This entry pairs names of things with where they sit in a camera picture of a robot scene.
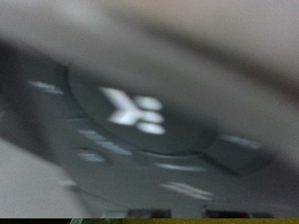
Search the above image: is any black Keurig coffee machine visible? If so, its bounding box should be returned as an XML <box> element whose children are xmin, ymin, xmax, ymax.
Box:
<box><xmin>0</xmin><ymin>0</ymin><xmax>299</xmax><ymax>219</ymax></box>

